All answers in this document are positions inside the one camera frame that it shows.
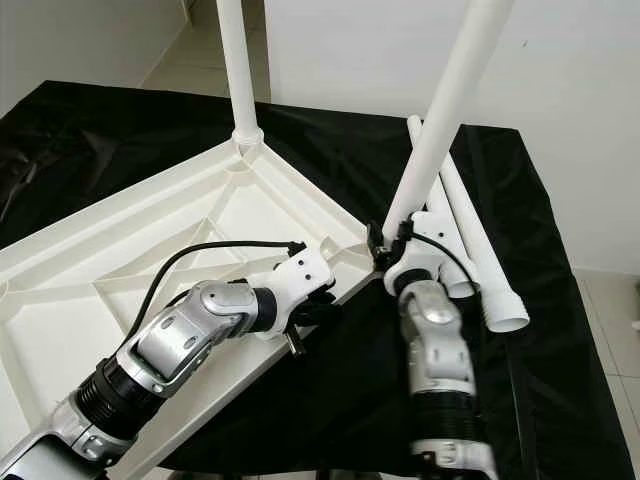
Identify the white plastic table leg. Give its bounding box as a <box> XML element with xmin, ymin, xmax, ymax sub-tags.
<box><xmin>382</xmin><ymin>0</ymin><xmax>517</xmax><ymax>243</ymax></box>
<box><xmin>440</xmin><ymin>150</ymin><xmax>531</xmax><ymax>334</ymax></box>
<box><xmin>217</xmin><ymin>0</ymin><xmax>265</xmax><ymax>148</ymax></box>
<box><xmin>407</xmin><ymin>115</ymin><xmax>481</xmax><ymax>300</ymax></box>

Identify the white plastic table top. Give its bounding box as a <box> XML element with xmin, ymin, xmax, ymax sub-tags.
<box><xmin>0</xmin><ymin>138</ymin><xmax>383</xmax><ymax>480</ymax></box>

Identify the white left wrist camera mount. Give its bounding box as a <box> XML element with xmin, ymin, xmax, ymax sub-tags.
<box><xmin>270</xmin><ymin>245</ymin><xmax>337</xmax><ymax>343</ymax></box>

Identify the black table cloth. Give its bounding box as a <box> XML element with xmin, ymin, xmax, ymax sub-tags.
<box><xmin>0</xmin><ymin>80</ymin><xmax>636</xmax><ymax>479</ymax></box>

